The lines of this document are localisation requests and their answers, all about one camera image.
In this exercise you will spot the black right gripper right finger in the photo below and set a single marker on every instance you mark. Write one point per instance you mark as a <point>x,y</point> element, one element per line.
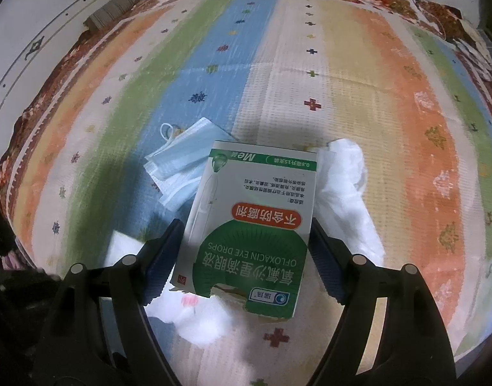
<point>344,274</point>

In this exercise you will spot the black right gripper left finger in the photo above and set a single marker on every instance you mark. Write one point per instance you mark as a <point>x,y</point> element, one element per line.
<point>146,273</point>

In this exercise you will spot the white tissue with pink print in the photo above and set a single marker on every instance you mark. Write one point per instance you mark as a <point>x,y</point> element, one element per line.
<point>197,319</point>

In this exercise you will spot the green white eye drops box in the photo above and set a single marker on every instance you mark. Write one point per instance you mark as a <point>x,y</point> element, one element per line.
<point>249,227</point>

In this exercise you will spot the light blue face mask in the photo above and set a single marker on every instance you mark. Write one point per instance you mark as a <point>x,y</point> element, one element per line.
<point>176,168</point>

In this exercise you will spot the white crumpled tissue right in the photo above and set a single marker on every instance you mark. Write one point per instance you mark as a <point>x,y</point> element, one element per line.
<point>339,205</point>

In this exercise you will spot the striped colourful bed cover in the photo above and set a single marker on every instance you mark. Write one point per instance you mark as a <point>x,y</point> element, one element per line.
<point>247,120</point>

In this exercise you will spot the white headboard with lines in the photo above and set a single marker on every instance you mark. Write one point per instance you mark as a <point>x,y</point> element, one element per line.
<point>35,62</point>

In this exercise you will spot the grey folded cloth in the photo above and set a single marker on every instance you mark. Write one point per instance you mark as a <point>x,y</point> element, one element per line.
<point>108,13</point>

